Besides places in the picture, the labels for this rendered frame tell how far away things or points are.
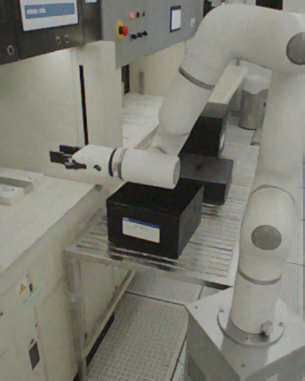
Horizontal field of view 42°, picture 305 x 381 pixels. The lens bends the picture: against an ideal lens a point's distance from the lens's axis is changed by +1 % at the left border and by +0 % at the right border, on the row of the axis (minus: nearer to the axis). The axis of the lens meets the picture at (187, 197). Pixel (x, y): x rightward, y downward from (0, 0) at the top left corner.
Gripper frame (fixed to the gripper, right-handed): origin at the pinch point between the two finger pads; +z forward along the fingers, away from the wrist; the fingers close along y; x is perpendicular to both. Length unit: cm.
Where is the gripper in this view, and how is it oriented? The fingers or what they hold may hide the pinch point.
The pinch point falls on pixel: (62, 153)
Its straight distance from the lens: 109.4
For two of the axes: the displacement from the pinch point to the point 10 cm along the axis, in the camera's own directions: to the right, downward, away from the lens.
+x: 0.6, -8.8, -4.8
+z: -9.7, -1.7, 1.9
